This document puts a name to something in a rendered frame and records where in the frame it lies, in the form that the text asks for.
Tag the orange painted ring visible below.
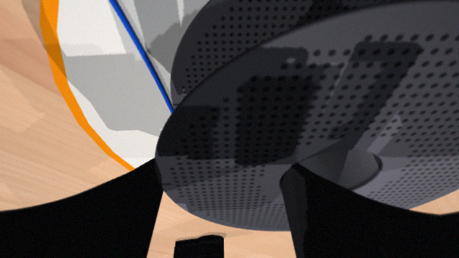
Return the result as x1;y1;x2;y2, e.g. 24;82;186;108
38;0;134;171

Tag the blue wire loop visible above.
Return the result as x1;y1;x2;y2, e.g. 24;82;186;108
109;0;174;113

